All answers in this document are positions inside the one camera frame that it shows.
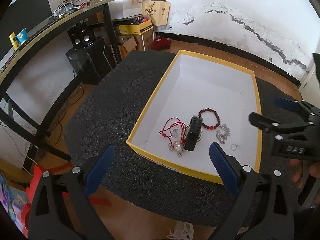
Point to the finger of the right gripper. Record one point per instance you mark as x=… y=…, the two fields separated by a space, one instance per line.
x=261 y=122
x=288 y=105

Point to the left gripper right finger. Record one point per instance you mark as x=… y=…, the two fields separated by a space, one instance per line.
x=273 y=218

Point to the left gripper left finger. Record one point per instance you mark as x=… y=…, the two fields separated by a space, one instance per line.
x=75 y=194

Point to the black wrist watch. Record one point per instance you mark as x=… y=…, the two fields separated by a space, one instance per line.
x=193 y=133

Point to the small silver earring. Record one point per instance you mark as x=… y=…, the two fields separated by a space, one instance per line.
x=175 y=133

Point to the right hand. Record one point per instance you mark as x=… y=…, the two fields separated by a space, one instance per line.
x=299 y=169

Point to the red plastic object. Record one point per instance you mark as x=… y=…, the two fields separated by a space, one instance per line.
x=50 y=187

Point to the yellow cardboard box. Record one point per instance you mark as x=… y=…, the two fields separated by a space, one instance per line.
x=200 y=112

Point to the white shoe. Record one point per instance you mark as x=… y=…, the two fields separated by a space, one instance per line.
x=182 y=230

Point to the black patterned table mat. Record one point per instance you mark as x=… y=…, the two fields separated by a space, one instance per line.
x=148 y=89

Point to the red cloth on floor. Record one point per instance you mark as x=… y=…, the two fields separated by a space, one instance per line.
x=161 y=43

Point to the black computer tower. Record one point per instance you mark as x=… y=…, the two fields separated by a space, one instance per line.
x=92 y=63

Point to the tan paper gift bag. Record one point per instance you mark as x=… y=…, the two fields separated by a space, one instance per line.
x=157 y=11

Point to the yellow storage box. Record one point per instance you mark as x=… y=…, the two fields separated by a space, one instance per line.
x=133 y=28

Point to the brown open cardboard box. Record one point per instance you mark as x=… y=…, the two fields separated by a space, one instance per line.
x=126 y=44

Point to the yellow can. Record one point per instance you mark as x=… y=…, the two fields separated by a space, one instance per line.
x=14 y=41

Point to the white shopping bag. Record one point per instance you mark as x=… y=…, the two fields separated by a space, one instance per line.
x=125 y=8

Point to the black speaker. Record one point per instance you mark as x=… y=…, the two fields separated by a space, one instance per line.
x=81 y=36

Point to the blue paper cup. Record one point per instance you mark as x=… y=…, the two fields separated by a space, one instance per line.
x=22 y=36

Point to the black computer monitor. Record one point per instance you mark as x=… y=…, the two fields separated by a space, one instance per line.
x=22 y=14

